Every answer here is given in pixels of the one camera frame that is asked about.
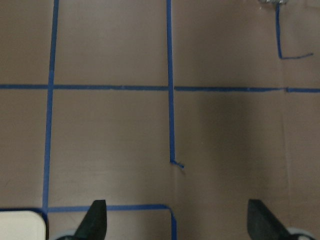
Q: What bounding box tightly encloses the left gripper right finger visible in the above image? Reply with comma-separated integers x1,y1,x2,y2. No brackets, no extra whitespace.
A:
246,199,315,240

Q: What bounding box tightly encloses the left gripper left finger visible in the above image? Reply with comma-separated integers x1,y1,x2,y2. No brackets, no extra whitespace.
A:
55,200,108,240

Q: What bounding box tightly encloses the cream plastic tray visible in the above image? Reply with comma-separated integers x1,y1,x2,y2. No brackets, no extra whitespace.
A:
0,210,46,240

